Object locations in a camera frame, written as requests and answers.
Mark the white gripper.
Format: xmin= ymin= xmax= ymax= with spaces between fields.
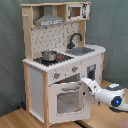
xmin=81 ymin=77 xmax=100 ymax=96

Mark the white oven door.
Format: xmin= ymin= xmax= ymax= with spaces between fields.
xmin=49 ymin=82 xmax=91 ymax=124

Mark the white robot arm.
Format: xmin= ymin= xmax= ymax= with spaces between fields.
xmin=81 ymin=77 xmax=128 ymax=113

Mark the wooden toy kitchen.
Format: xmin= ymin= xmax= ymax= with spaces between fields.
xmin=22 ymin=2 xmax=105 ymax=127

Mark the right oven knob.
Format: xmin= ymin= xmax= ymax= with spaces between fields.
xmin=72 ymin=66 xmax=78 ymax=72

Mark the oven knob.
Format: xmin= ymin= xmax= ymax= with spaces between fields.
xmin=72 ymin=66 xmax=78 ymax=72
xmin=54 ymin=73 xmax=60 ymax=79

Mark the left oven knob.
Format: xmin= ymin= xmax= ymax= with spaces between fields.
xmin=54 ymin=73 xmax=60 ymax=79

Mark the grey sink basin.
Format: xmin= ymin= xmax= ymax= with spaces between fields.
xmin=66 ymin=47 xmax=94 ymax=56

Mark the black stovetop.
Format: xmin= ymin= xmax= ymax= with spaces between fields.
xmin=33 ymin=53 xmax=74 ymax=67

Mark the black faucet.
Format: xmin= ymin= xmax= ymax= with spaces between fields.
xmin=67 ymin=33 xmax=82 ymax=49

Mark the silver cooking pot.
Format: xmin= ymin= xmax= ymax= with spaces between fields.
xmin=42 ymin=50 xmax=57 ymax=61

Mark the toy microwave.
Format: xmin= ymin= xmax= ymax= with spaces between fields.
xmin=67 ymin=3 xmax=90 ymax=21

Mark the silver range hood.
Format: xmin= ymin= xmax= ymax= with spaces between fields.
xmin=33 ymin=5 xmax=64 ymax=27

